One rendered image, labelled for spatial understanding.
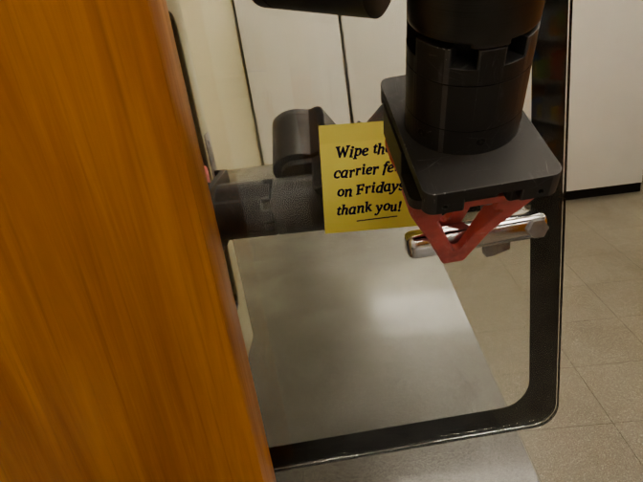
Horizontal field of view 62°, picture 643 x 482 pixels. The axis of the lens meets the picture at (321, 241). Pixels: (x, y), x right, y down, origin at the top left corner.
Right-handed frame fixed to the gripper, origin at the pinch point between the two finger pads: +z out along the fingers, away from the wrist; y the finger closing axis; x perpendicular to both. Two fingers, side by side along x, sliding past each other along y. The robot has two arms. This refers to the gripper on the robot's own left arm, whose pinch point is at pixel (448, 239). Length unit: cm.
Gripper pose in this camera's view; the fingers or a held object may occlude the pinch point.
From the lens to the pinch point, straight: 35.0
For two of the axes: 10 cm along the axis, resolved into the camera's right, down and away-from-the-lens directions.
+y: 1.3, 7.3, -6.8
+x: 9.9, -1.7, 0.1
